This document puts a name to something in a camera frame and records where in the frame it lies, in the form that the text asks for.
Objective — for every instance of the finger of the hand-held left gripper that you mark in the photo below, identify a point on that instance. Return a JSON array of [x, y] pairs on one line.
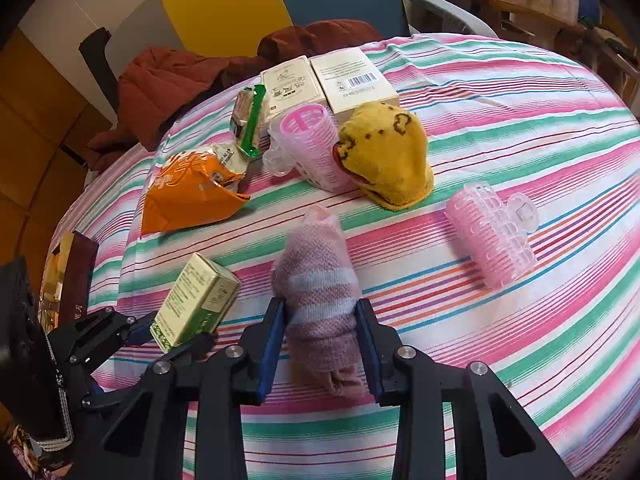
[[100, 330], [190, 347]]

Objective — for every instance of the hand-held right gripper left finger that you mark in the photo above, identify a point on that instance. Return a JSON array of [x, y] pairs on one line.
[[272, 355]]

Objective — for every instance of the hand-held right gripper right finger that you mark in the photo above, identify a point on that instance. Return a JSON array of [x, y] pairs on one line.
[[367, 352]]

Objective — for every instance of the small green and beige box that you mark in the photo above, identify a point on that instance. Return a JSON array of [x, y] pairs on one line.
[[195, 295]]

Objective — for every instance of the dark brown gift bag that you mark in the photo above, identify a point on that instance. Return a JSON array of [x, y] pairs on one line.
[[75, 280]]

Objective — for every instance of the pink knitted sock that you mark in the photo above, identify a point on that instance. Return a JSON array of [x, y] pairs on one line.
[[315, 300]]

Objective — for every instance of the beige box with barcode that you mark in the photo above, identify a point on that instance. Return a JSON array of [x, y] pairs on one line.
[[360, 85]]

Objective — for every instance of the person's left forearm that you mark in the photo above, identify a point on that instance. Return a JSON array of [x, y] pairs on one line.
[[25, 455]]

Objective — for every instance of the striped cloth covered desktop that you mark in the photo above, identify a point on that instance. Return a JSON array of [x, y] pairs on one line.
[[500, 125]]

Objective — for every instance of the orange snack bag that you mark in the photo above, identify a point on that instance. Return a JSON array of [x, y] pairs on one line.
[[185, 195]]

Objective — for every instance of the pink hair roller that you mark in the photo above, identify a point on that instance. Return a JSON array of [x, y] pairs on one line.
[[310, 145], [490, 235]]

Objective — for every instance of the yellow sock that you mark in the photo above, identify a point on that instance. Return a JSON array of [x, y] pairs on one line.
[[390, 160]]

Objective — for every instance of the green-edged cracker packet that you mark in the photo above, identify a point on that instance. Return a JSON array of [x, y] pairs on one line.
[[247, 120]]

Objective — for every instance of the reddish brown jacket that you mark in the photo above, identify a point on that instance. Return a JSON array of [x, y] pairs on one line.
[[170, 85]]

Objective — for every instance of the black chair armrest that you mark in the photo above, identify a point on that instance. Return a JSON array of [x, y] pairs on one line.
[[97, 70]]

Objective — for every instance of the beige box with ornament print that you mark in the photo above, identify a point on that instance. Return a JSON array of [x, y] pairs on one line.
[[290, 85]]

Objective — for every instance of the yellow panel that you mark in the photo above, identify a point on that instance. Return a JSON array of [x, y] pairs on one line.
[[225, 5]]

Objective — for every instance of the wooden shelf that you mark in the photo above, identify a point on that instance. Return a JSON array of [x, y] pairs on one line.
[[540, 15]]

